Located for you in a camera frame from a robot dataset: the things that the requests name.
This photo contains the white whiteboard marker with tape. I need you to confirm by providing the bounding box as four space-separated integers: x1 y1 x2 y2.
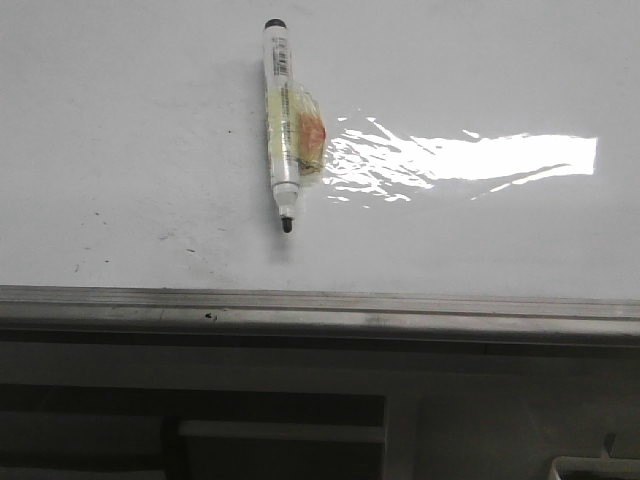
263 18 326 233

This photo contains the white whiteboard with metal frame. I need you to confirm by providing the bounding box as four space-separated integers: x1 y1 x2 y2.
1 1 639 348

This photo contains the white bin corner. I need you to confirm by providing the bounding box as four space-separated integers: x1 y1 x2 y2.
548 456 639 480

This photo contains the dark shelf unit under board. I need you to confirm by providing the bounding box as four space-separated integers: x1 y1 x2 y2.
1 384 386 479

